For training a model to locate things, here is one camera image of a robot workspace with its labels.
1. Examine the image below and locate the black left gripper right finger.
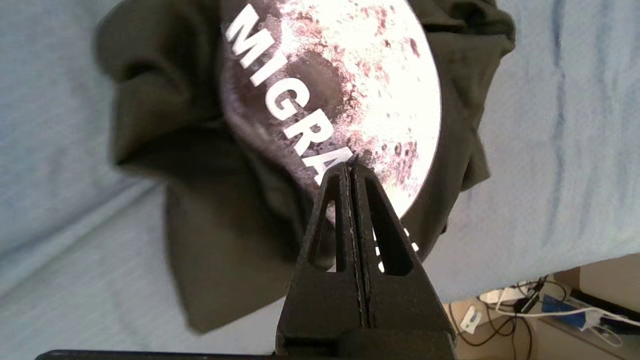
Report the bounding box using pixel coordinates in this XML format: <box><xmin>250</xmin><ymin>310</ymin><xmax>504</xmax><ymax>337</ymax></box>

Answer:
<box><xmin>351</xmin><ymin>156</ymin><xmax>456</xmax><ymax>332</ymax></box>

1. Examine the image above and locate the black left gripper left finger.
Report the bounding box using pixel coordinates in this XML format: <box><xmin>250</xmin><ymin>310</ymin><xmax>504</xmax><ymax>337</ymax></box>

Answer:
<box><xmin>276</xmin><ymin>161</ymin><xmax>368</xmax><ymax>357</ymax></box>

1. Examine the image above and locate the black t-shirt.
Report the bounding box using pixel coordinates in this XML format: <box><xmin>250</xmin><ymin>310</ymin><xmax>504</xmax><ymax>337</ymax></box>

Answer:
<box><xmin>94</xmin><ymin>0</ymin><xmax>517</xmax><ymax>335</ymax></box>

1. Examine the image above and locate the blue power adapter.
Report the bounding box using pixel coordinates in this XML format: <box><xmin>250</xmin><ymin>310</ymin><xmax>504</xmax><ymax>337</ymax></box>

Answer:
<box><xmin>541</xmin><ymin>294</ymin><xmax>603</xmax><ymax>332</ymax></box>

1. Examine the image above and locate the tan cardboard box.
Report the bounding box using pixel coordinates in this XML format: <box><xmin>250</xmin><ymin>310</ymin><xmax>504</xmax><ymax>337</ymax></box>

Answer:
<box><xmin>554</xmin><ymin>254</ymin><xmax>640</xmax><ymax>313</ymax></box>

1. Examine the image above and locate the dark thin cable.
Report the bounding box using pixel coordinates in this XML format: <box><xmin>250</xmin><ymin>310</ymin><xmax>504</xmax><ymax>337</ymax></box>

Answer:
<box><xmin>446</xmin><ymin>276</ymin><xmax>568</xmax><ymax>360</ymax></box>

